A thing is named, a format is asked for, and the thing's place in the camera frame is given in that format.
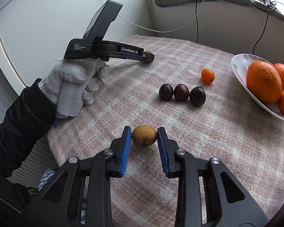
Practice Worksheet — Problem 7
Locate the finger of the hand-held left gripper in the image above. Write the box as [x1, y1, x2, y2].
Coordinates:
[108, 52, 155, 64]

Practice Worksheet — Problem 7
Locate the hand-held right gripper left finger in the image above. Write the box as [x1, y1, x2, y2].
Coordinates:
[22, 126, 132, 227]

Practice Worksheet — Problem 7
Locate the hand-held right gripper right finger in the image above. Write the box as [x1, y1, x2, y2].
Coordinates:
[157, 127, 268, 227]

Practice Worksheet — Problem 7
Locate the brown kiwi fruit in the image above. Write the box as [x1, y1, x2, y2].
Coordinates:
[132, 125, 158, 147]

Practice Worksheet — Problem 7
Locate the dark plum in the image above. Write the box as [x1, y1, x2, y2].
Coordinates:
[189, 86, 206, 106]
[174, 83, 190, 101]
[158, 83, 174, 101]

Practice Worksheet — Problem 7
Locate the orange kumquat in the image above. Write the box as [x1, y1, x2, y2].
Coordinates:
[201, 68, 215, 84]

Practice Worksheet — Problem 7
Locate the floral print plate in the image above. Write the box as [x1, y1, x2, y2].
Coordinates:
[231, 54, 284, 122]

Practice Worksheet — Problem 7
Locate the speckled orange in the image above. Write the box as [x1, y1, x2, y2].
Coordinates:
[246, 61, 282, 104]

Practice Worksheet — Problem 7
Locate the person's left forearm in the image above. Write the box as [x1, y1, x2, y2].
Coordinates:
[0, 78, 57, 179]

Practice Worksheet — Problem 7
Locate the person's left hand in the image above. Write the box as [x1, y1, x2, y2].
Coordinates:
[38, 57, 110, 119]

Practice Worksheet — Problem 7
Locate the pink plaid tablecloth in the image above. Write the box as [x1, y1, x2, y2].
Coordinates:
[46, 34, 284, 227]

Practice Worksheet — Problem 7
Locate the blue striped cloth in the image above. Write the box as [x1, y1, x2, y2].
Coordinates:
[38, 167, 56, 192]

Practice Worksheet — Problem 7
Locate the black clip device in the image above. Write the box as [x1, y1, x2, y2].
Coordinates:
[255, 0, 278, 12]

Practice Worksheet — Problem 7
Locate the white cable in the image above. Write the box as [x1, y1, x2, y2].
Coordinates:
[0, 0, 212, 87]

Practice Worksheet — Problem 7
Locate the black cable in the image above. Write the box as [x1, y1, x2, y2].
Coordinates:
[195, 0, 200, 43]
[233, 0, 275, 55]

